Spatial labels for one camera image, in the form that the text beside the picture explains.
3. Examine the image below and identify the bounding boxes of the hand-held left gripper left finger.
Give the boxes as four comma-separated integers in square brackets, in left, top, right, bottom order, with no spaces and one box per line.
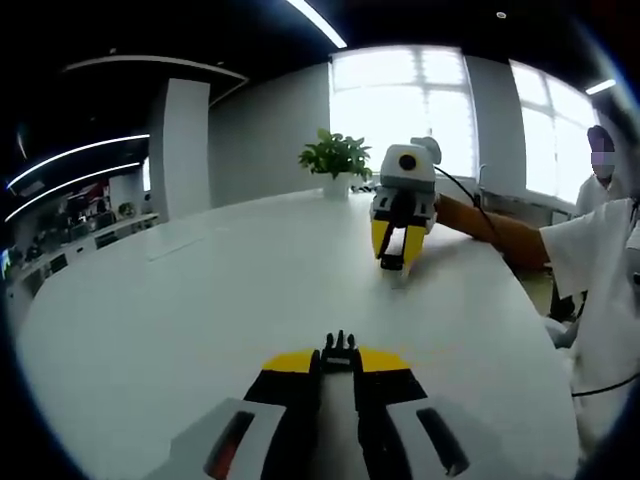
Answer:
[169,348,322,480]

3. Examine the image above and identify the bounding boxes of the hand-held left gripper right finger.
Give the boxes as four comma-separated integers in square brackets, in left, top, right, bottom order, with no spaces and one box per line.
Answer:
[351,345,495,480]

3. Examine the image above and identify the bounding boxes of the black pronged buckle part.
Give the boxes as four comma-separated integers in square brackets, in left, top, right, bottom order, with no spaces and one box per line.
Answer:
[319,329,359,374]

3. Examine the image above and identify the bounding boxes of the potted green plant white pot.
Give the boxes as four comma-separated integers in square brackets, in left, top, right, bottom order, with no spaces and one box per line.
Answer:
[298,128,374,202]

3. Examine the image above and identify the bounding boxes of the large window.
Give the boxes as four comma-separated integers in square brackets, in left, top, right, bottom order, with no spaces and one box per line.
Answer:
[508,58,604,204]
[328,43,477,182]

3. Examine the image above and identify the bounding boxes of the long ceiling light strip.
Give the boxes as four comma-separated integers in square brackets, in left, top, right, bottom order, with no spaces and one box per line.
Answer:
[6,133,152,190]
[286,0,349,50]
[3,161,145,223]

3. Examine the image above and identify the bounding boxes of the person in white shirt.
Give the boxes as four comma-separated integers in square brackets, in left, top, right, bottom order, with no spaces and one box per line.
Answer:
[541,196,640,454]

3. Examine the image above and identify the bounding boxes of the row of white office desks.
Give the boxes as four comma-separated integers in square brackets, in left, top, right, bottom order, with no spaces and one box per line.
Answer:
[3,199,162,301]

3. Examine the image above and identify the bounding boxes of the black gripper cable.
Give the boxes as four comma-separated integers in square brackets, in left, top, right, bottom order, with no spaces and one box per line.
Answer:
[431,166,504,252]

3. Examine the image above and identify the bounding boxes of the thin black device cable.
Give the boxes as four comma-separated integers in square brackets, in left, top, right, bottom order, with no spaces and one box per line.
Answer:
[569,373,640,399]

